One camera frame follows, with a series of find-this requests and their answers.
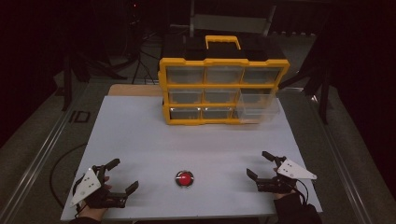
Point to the red round button black base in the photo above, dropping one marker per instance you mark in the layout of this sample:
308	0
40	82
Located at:
184	179

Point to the grey metal frame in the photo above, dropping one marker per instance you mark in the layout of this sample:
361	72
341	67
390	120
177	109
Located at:
229	23

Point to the clear plastic drawer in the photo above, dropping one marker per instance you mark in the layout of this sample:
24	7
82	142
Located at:
258	109

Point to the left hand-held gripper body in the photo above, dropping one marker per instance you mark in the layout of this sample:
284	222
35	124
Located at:
85	186

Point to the person's right hand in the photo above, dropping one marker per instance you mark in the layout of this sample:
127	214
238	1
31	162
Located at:
284	195

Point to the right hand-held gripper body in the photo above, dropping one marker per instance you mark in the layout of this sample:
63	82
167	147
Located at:
294	171

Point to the black tripod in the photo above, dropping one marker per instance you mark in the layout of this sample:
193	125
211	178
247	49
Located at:
139	67

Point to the set of clear drawers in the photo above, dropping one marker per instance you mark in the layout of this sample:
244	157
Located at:
185	75

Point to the black metal stand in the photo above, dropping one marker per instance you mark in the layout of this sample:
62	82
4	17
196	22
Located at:
67	84
323	93

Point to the yellow black organizer cabinet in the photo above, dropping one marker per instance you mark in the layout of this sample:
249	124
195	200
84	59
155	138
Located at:
186	85

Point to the metal floor rail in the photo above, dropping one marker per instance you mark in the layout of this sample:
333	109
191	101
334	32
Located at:
37	161
341	168

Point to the person's left hand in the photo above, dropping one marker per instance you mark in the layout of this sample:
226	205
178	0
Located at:
92	213

